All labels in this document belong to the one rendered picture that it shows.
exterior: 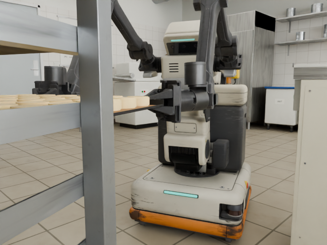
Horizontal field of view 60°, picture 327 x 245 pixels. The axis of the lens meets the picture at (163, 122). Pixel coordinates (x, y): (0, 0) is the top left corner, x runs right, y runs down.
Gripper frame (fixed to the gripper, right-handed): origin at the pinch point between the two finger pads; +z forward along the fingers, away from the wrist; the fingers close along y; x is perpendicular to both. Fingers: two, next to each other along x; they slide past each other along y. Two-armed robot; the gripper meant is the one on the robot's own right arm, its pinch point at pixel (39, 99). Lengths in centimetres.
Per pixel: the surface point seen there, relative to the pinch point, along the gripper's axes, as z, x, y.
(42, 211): 50, -13, 9
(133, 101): 24.8, -23.9, -0.9
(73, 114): 44.8, -15.8, -0.7
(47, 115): 48, -14, -1
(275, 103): -376, -286, 29
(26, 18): 50, -13, -10
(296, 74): -33, -96, -9
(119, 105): 29.3, -21.2, -0.6
